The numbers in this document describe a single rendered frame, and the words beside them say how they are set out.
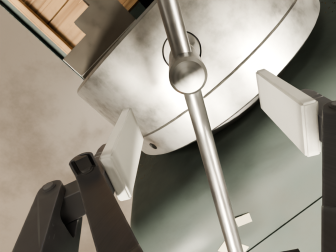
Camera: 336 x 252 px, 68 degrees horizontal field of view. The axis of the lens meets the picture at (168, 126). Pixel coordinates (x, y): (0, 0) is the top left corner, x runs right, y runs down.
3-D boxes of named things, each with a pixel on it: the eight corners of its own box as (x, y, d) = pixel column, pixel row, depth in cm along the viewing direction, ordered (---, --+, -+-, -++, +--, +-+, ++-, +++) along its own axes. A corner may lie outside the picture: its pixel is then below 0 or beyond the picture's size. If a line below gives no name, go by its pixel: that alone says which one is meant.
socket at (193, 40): (159, 35, 24) (157, 38, 21) (192, 24, 23) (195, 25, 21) (169, 68, 25) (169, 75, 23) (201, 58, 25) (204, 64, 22)
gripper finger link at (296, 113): (302, 104, 11) (319, 100, 11) (254, 70, 18) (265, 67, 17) (306, 158, 12) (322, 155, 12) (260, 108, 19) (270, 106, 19)
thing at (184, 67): (166, 39, 24) (163, 63, 14) (188, 32, 24) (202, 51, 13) (172, 61, 25) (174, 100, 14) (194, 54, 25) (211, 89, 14)
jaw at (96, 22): (157, 41, 33) (96, 105, 34) (153, 44, 38) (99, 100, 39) (93, -28, 30) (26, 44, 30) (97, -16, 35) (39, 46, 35)
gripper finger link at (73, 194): (107, 215, 12) (52, 228, 12) (125, 158, 16) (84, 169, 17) (95, 192, 11) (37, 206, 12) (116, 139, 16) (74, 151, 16)
